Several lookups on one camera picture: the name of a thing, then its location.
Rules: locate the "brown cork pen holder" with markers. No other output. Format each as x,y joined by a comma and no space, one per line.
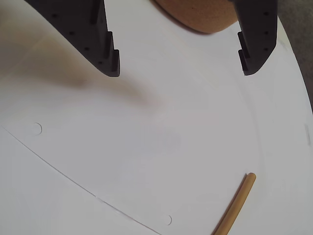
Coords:
200,17

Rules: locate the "white paper sheet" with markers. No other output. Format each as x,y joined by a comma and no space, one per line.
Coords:
146,147

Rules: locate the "tan wooden pen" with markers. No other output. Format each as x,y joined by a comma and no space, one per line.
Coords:
238,200

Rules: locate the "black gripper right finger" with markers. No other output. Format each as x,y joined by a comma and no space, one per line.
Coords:
259,29

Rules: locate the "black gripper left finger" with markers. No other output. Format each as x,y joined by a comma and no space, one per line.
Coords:
80,27

